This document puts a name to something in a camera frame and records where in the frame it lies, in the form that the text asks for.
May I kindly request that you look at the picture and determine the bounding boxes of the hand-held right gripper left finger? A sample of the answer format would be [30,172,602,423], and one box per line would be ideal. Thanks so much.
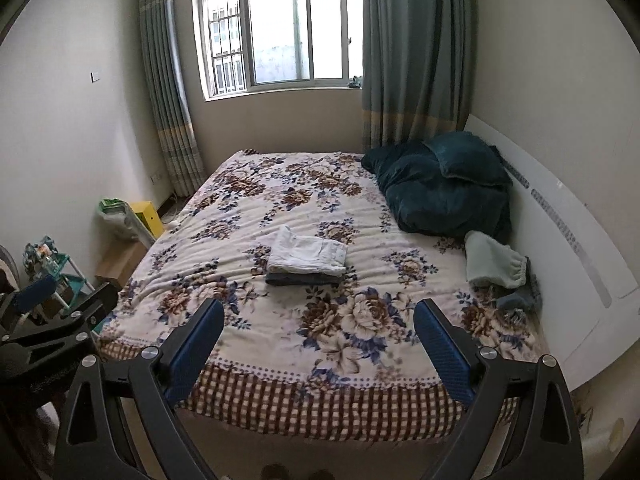
[52,298,225,480]

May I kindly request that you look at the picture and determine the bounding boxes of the blue-grey cloth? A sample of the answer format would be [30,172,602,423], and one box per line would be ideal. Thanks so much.
[495,274,544,314]

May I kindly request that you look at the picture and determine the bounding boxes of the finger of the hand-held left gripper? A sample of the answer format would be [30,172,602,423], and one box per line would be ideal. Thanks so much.
[0,274,57,336]
[20,282,120,353]

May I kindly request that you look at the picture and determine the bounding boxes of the white pants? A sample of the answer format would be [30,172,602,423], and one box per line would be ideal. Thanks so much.
[267,225,349,277]

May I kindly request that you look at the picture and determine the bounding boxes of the white headboard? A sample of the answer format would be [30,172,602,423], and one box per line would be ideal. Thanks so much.
[462,113,640,392]

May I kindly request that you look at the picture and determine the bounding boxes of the yellow box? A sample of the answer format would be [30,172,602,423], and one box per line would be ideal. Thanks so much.
[128,201,166,241]

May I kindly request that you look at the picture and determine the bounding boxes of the floral printed blanket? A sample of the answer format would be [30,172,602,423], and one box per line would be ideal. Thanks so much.
[95,149,551,444]

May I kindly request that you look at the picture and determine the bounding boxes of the teal storage rack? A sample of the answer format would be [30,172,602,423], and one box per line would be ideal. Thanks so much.
[22,235,97,322]

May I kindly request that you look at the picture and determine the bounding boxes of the dark teal pillow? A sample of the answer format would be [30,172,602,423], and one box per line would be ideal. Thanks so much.
[422,131,514,187]

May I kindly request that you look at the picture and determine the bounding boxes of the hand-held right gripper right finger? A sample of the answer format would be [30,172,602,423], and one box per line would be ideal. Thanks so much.
[413,298,586,480]

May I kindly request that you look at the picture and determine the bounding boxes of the wooden nightstand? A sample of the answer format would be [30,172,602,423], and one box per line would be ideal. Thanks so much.
[95,239,151,292]

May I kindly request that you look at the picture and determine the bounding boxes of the teal striped curtain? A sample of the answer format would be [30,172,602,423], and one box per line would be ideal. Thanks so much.
[360,0,474,154]
[137,0,206,197]

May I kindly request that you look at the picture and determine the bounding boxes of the light green fleece garment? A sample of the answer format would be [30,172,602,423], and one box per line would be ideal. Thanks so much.
[465,230,530,290]

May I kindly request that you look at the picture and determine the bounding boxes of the dark folded pants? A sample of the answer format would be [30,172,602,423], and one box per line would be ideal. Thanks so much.
[264,270,347,289]

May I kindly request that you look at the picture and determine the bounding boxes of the green and white bag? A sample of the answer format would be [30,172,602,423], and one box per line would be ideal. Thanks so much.
[96,197,151,249]

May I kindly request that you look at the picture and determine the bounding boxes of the window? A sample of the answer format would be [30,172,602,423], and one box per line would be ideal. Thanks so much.
[192,0,364,103]

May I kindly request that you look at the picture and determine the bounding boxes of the dark teal quilt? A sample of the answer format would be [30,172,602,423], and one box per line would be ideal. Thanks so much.
[361,139,514,244]

